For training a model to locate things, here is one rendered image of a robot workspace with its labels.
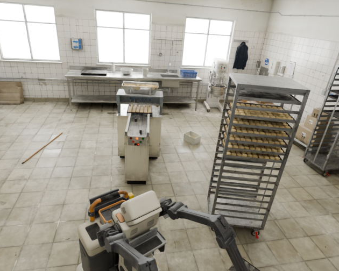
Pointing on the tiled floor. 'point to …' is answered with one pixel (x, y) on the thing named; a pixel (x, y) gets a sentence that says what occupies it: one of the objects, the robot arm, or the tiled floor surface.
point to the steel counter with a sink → (166, 80)
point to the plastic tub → (192, 137)
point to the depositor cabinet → (155, 130)
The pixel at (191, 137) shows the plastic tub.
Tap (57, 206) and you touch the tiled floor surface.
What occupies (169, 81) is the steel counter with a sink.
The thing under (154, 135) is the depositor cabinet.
